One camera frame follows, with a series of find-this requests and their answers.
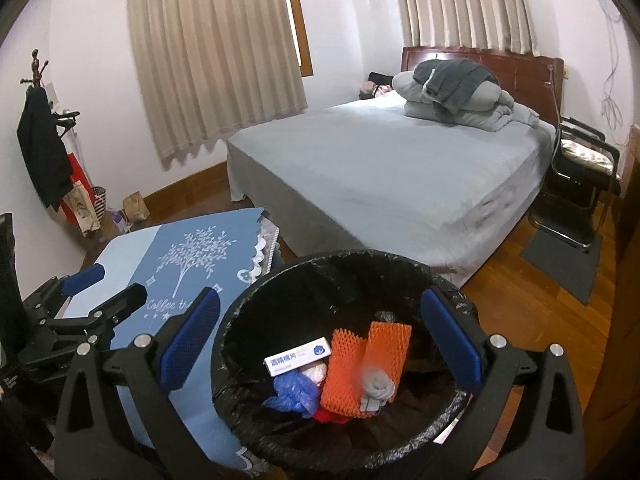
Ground white paper ball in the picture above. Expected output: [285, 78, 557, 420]
[300, 362, 328, 386]

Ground dark grey blanket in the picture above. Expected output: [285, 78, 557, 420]
[412, 59, 501, 115]

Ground wall cables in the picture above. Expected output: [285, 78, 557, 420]
[597, 0, 631, 128]

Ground blue printed tablecloth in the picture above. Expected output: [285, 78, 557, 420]
[60, 206, 281, 466]

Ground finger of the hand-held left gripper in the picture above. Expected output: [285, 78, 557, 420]
[45, 284, 148, 356]
[22, 264, 105, 318]

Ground patterned seat cushion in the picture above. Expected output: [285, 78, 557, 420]
[559, 137, 615, 170]

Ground brown paper bag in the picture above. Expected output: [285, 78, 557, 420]
[122, 191, 151, 223]

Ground black clothes hanger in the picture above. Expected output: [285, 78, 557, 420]
[50, 109, 81, 133]

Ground wooden headboard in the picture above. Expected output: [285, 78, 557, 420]
[401, 46, 565, 126]

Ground black jacket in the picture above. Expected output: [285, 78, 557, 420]
[16, 87, 75, 211]

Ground wooden window frame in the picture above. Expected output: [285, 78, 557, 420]
[282, 0, 313, 78]

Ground grey floor mat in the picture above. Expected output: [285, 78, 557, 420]
[520, 232, 603, 306]

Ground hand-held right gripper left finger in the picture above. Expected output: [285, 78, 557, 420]
[52, 286, 223, 480]

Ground black lined trash bin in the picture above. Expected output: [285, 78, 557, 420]
[210, 249, 480, 471]

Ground red plastic bag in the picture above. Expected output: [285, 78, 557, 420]
[312, 407, 351, 425]

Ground blue plastic bag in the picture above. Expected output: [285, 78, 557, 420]
[262, 372, 321, 418]

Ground orange foam net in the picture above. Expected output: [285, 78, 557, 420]
[319, 322, 413, 418]

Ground wide beige curtain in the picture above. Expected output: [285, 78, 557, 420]
[125, 0, 308, 163]

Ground white and blue box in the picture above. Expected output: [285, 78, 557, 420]
[263, 337, 332, 377]

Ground bed with grey sheet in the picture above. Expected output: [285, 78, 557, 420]
[226, 95, 557, 288]

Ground beige tote bag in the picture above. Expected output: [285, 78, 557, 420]
[62, 182, 103, 237]

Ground black metal chair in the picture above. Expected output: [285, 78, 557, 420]
[529, 116, 622, 251]

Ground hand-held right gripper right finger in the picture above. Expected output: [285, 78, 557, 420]
[420, 287, 586, 480]

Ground narrow beige curtain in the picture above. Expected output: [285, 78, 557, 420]
[392, 0, 536, 57]

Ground wooden coat rack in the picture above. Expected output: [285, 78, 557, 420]
[20, 49, 81, 131]

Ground grey pillow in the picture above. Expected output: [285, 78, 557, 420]
[392, 71, 431, 103]

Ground grey sock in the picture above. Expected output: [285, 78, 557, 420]
[359, 367, 398, 413]

